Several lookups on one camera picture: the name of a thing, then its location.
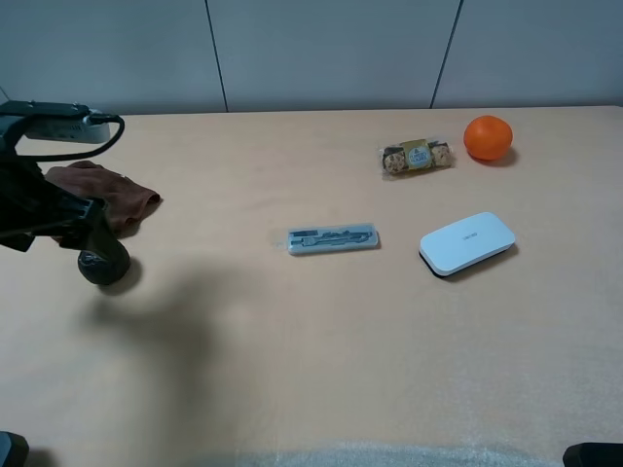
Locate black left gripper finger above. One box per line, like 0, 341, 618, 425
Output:
80, 215, 128, 266

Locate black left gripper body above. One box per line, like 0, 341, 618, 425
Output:
1, 116, 104, 252

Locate black round ball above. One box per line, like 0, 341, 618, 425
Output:
77, 242, 130, 286

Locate black object bottom left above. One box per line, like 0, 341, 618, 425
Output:
0, 431, 29, 467

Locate black object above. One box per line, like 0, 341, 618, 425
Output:
0, 431, 29, 467
563, 443, 623, 467

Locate black object bottom right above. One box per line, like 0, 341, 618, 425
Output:
563, 443, 623, 467

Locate brown crumpled cloth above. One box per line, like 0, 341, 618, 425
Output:
45, 161, 162, 238

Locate grey tool kit case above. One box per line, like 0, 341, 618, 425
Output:
286, 224, 380, 256

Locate chocolate candy pack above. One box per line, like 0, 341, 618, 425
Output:
380, 138, 455, 178

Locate white flat case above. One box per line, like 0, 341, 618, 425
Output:
419, 212, 516, 277

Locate orange fruit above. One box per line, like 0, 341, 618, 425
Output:
463, 115, 513, 162

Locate black camera cable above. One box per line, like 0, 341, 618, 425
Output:
17, 112, 126, 163

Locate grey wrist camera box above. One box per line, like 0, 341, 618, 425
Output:
1, 100, 111, 144

